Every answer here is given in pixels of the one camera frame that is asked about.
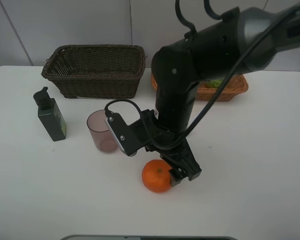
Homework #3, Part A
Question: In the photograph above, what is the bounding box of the green lettuce head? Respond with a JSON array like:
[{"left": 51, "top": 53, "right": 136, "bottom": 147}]
[{"left": 205, "top": 79, "right": 223, "bottom": 89}]

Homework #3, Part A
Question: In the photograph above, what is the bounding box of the dark green pump bottle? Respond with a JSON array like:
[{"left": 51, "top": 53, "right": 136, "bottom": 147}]
[{"left": 33, "top": 86, "right": 67, "bottom": 142}]

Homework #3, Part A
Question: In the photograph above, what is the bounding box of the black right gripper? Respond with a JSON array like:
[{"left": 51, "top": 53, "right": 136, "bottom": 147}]
[{"left": 128, "top": 109, "right": 202, "bottom": 187}]

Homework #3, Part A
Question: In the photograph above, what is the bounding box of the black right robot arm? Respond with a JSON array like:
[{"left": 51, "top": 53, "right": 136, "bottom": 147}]
[{"left": 146, "top": 1, "right": 300, "bottom": 186}]

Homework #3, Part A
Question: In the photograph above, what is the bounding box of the light brown wicker basket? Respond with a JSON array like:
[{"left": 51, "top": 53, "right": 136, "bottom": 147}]
[{"left": 150, "top": 73, "right": 249, "bottom": 102}]

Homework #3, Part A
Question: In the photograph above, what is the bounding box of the grey robot base edge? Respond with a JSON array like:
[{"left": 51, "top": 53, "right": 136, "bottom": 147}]
[{"left": 61, "top": 234, "right": 235, "bottom": 240}]

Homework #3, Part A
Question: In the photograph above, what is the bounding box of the dark brown wicker basket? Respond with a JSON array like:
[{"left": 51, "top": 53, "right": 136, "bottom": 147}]
[{"left": 41, "top": 44, "right": 146, "bottom": 99}]

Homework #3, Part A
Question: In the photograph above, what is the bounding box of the orange tangerine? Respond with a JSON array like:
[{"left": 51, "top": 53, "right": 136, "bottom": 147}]
[{"left": 141, "top": 159, "right": 171, "bottom": 193}]

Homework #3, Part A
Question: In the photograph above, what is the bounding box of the translucent pink plastic cup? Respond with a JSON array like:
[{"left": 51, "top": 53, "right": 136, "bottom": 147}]
[{"left": 86, "top": 109, "right": 118, "bottom": 153}]

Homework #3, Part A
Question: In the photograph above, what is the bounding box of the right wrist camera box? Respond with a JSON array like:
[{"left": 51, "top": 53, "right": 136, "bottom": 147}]
[{"left": 105, "top": 112, "right": 143, "bottom": 157}]

